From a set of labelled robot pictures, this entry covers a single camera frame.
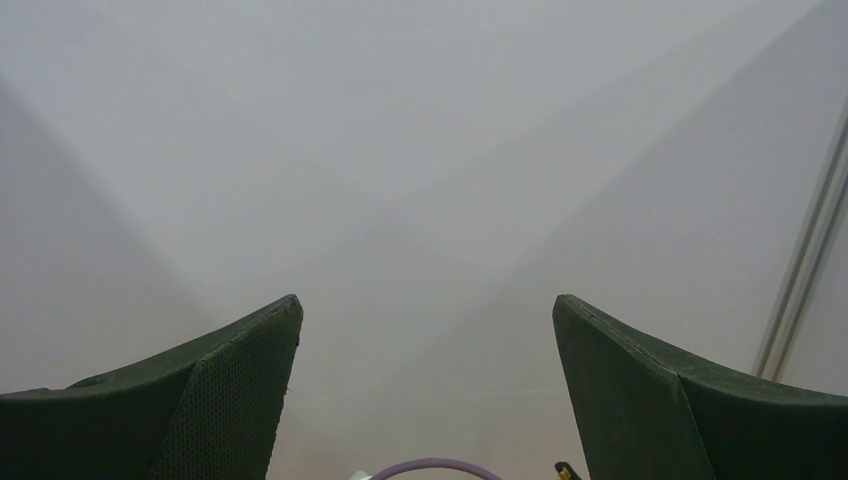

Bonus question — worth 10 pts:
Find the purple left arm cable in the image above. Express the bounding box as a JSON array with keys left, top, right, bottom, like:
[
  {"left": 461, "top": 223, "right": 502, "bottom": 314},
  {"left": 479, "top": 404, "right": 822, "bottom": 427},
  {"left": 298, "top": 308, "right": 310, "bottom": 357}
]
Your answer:
[{"left": 368, "top": 458, "right": 506, "bottom": 480}]

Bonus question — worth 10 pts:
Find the aluminium frame post right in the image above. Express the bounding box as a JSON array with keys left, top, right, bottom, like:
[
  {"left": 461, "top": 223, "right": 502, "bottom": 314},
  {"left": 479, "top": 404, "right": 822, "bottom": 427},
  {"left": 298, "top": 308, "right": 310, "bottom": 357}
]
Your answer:
[{"left": 753, "top": 106, "right": 847, "bottom": 382}]

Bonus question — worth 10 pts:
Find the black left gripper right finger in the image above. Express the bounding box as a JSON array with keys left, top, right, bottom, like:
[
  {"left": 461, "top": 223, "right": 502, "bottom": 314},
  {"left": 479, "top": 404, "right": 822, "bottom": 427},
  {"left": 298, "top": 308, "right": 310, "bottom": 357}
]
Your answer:
[{"left": 552, "top": 295, "right": 847, "bottom": 479}]

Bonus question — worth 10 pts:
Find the clear oil bottle gold spout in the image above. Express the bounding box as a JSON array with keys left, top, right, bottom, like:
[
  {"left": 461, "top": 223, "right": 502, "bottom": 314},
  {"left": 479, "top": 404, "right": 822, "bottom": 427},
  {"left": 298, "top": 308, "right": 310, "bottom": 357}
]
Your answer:
[{"left": 554, "top": 461, "right": 581, "bottom": 480}]

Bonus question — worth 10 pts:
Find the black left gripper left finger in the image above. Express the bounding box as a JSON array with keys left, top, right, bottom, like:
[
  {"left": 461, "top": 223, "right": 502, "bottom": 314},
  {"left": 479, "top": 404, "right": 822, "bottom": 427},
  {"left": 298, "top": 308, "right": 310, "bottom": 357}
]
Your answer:
[{"left": 1, "top": 295, "right": 304, "bottom": 479}]

